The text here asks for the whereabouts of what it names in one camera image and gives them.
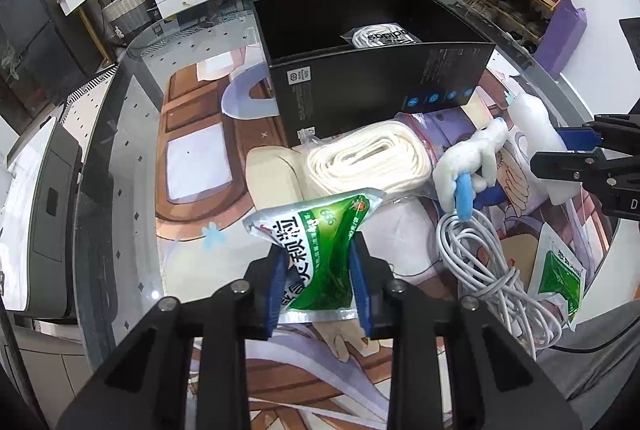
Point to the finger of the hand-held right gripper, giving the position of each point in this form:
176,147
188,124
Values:
577,138
560,164

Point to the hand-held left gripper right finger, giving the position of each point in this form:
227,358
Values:
361,292

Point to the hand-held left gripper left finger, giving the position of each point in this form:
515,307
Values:
278,292

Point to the green sachet packet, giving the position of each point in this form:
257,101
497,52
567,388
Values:
320,250
560,275

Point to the white plush toy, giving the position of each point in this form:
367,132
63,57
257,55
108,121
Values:
460,164

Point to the cream webbing roll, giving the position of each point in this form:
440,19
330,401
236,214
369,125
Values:
370,154

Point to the black cardboard box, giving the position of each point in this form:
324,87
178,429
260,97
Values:
350,84

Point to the purple bag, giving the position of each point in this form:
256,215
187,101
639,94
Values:
565,39

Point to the printed cartoon desk mat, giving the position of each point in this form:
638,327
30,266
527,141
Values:
200,210

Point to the person's grey pants leg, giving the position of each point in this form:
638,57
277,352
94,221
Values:
600,385

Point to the glass top table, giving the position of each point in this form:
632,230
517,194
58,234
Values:
130,134

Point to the white laces packet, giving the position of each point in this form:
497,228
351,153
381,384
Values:
382,37

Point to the white patterned rug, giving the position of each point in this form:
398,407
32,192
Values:
87,104

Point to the wicker basket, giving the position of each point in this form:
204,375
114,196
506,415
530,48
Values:
125,9

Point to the dark grey fridge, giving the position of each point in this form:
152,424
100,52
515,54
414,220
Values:
35,34

